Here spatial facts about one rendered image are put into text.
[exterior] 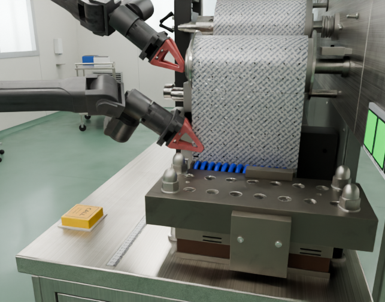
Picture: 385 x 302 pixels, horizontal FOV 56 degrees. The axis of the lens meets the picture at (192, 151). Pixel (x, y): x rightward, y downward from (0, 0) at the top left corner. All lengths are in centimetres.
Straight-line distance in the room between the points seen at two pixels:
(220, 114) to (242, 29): 30
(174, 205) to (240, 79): 30
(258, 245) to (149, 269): 21
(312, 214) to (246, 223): 11
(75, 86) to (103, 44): 634
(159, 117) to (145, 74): 603
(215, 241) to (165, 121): 28
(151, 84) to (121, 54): 76
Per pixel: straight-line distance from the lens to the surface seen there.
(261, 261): 67
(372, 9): 69
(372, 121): 56
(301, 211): 65
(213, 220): 67
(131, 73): 692
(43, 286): 83
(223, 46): 80
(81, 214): 88
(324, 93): 96
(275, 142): 80
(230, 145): 82
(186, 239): 72
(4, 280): 242
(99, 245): 80
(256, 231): 64
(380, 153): 51
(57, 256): 79
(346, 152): 84
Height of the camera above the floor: 131
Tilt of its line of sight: 18 degrees down
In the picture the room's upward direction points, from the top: straight up
